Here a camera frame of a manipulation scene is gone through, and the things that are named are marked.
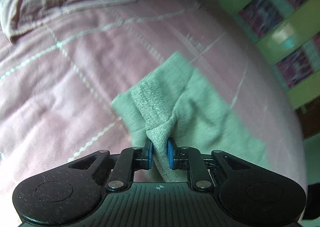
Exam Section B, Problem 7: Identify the pink checked bed sheet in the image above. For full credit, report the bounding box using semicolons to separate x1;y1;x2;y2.
1;0;306;226

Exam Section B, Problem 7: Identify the lower right purple poster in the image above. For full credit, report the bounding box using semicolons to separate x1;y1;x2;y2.
272;47;319;90

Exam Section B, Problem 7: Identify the lower left purple poster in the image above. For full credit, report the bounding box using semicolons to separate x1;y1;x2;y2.
234;0;294;43

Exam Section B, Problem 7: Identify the cream wardrobe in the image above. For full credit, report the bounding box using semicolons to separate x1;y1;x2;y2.
217;0;319;108

